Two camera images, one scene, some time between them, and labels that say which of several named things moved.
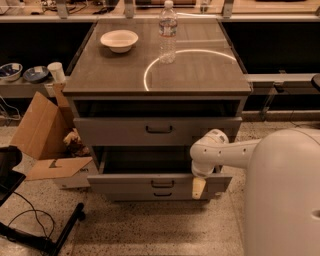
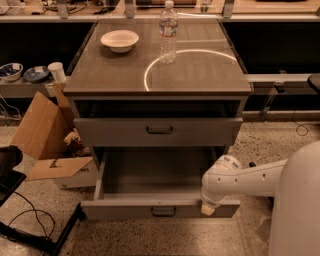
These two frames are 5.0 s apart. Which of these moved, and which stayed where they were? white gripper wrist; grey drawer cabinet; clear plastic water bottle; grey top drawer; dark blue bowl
Moved: white gripper wrist
Stayed: dark blue bowl; grey top drawer; grey drawer cabinet; clear plastic water bottle
